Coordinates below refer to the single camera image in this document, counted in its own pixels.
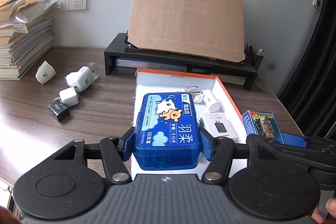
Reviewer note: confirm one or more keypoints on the person's right hand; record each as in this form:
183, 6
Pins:
330, 209

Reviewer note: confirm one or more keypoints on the stack of books and papers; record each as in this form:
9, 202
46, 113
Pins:
21, 51

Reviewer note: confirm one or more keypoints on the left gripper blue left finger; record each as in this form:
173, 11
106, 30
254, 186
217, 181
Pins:
126, 144

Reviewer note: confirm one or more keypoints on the red blue playing card box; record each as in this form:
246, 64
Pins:
262, 124

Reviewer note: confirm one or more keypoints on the clear plastic bag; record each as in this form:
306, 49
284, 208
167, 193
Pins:
19, 21

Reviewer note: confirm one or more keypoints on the clear glass bottle white cap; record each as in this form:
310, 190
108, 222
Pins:
196, 93

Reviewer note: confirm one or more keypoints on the black charger plug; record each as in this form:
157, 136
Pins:
58, 110

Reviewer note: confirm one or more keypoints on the white wall socket right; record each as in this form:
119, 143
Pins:
77, 5

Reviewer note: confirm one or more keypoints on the orange white cardboard box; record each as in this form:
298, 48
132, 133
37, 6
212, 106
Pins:
155, 81

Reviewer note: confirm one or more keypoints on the white charger box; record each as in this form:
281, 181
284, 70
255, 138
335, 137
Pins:
218, 125

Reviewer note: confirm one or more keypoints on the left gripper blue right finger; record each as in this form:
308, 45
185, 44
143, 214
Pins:
209, 144

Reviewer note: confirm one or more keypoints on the wooden book stand board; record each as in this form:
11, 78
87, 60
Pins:
212, 29

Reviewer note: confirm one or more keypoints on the white plug-in diffuser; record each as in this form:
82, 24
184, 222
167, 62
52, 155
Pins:
44, 73
83, 78

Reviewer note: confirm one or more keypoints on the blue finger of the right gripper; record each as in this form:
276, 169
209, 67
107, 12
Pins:
293, 140

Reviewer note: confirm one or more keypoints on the black monitor riser stand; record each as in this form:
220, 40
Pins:
120, 48

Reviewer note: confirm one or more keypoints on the teal adhesive bandage box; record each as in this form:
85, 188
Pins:
201, 122

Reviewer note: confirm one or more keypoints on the white square charger plug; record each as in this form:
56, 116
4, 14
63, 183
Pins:
69, 97

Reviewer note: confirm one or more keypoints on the black mesh pen holder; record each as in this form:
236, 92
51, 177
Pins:
254, 56

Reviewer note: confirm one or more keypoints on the white wall socket left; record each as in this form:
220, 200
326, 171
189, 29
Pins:
62, 5

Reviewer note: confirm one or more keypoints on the blue floss pick box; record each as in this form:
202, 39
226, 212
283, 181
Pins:
167, 136

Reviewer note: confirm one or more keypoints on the white wall socket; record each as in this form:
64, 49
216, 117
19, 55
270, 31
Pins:
62, 5
77, 5

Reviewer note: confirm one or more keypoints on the beige book under riser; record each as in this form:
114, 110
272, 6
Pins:
231, 79

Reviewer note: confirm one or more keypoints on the red grey book under riser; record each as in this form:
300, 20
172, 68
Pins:
128, 63

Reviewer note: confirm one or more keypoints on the white pill bottle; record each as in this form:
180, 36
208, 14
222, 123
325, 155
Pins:
210, 101

